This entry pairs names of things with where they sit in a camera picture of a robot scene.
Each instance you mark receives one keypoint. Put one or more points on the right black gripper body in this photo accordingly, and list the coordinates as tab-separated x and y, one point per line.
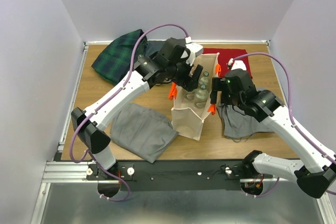
219	83

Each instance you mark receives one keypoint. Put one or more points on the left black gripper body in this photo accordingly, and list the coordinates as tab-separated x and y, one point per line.
183	79

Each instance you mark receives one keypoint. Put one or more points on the beige canvas bag orange handles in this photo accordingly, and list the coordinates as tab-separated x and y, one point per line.
187	118

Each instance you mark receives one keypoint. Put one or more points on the clear soda water bottle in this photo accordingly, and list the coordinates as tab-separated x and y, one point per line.
204	80
200	96

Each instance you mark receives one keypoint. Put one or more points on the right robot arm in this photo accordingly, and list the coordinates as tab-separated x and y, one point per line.
314	172

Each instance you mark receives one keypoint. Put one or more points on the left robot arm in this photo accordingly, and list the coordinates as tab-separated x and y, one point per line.
174	61

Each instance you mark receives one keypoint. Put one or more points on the red folded cloth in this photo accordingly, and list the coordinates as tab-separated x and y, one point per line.
224	56

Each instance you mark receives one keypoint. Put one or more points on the grey folded cloth right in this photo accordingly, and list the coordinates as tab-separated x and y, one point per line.
237	125

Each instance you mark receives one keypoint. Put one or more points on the grey folded cloth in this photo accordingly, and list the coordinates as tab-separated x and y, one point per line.
237	125
142	131

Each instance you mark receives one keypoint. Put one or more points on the dark blue folded cloth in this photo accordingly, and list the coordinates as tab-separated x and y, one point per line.
153	46

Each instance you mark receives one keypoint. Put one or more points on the grey folded cloth left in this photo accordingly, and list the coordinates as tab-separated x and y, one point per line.
142	131

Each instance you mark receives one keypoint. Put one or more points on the green plaid cloth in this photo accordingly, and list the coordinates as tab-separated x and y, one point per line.
113	63

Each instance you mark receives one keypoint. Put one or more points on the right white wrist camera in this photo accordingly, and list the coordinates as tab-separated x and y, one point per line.
236	64

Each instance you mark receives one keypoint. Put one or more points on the black mounting base plate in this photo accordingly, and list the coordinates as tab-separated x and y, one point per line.
188	174

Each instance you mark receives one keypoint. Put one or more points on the aluminium frame rail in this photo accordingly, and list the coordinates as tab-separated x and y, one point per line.
57	172

